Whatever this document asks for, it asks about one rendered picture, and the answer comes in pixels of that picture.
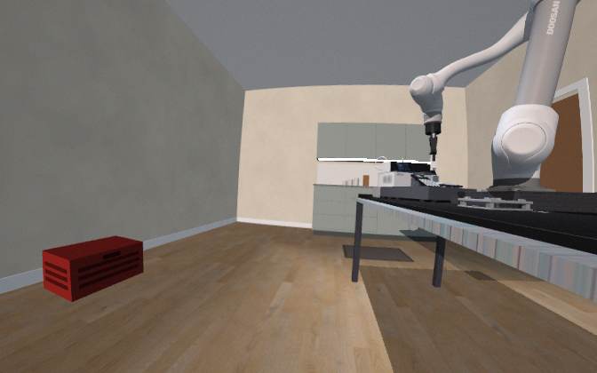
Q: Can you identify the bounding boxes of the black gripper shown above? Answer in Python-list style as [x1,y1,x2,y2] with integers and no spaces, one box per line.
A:
[426,123,442,171]

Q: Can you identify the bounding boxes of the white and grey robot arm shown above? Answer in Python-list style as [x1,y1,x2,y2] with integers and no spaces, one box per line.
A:
[410,0,581,192]

